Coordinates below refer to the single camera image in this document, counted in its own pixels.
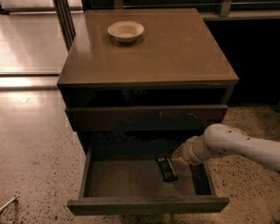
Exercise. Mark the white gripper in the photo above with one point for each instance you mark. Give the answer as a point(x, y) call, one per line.
point(193, 148)

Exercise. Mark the black rxbar chocolate bar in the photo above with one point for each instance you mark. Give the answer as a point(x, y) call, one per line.
point(167, 170)

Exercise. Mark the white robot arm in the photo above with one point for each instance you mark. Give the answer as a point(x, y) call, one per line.
point(219, 140)

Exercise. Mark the closed top drawer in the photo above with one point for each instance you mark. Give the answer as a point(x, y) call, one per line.
point(145, 118)

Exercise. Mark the brown drawer cabinet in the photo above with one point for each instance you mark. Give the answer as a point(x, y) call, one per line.
point(176, 61)

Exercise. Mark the open middle drawer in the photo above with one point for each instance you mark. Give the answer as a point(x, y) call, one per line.
point(126, 180)

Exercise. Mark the white ceramic bowl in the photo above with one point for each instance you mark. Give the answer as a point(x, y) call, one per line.
point(126, 31)

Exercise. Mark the dark shelf ledge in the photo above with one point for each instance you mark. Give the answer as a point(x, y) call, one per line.
point(243, 15)

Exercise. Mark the metal railing post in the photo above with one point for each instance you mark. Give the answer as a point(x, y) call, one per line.
point(66, 22)

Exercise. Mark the metal frame corner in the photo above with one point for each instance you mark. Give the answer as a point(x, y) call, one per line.
point(3, 207)

